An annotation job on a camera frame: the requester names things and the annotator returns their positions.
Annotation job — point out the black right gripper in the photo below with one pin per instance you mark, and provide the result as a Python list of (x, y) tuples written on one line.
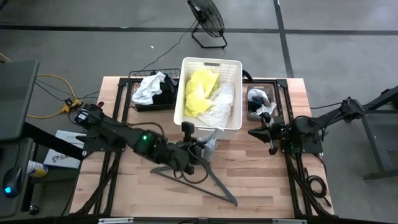
[(280, 135)]

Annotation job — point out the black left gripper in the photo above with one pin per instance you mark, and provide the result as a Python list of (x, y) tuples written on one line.
[(188, 154)]

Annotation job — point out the small black cloth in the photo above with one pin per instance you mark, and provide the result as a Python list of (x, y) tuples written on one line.
[(253, 108)]

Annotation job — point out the grey blue sock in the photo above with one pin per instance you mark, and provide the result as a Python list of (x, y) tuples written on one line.
[(261, 100)]

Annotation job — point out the large white garment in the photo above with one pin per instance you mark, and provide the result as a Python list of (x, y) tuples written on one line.
[(220, 105)]

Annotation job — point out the black clothes hanger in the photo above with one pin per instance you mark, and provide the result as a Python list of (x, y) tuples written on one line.
[(224, 193)]

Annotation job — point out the yellow shirt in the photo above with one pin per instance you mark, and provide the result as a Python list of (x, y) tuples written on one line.
[(199, 93)]

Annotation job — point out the black garment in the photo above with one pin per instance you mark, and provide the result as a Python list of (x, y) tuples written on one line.
[(161, 99)]

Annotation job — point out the white cloth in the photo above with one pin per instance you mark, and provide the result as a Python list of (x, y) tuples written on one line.
[(147, 88)]

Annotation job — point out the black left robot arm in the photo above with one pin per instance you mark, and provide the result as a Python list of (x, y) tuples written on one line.
[(118, 133)]

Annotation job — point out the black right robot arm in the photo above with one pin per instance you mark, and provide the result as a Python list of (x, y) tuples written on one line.
[(326, 119)]

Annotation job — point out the translucent grey plastic bin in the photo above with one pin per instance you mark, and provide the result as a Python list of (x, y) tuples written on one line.
[(273, 88)]

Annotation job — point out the white plastic laundry basket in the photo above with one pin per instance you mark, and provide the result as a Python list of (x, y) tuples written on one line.
[(230, 68)]

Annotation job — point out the black side table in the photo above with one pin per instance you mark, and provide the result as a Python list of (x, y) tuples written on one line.
[(371, 140)]

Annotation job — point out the black floor fan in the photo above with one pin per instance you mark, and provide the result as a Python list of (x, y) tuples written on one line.
[(208, 17)]

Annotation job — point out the yellow power strip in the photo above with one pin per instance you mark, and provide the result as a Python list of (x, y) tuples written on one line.
[(72, 104)]

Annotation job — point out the white printed box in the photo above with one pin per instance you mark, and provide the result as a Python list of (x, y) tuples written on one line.
[(62, 158)]

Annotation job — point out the white yellow can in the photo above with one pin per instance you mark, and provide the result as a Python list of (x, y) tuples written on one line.
[(37, 169)]

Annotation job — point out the small black ball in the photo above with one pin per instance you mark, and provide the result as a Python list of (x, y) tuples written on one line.
[(34, 210)]

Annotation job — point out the black computer mouse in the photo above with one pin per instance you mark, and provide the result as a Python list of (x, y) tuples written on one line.
[(12, 182)]

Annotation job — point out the dark side desk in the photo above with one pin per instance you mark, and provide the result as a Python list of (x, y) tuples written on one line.
[(9, 155)]

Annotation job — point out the dark grey monitor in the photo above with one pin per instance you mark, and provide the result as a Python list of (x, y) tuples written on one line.
[(15, 99)]

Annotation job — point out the black metal table frame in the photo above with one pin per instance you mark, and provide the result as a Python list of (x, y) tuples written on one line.
[(286, 93)]

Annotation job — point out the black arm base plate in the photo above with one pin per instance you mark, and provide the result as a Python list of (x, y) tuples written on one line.
[(311, 148), (93, 144)]

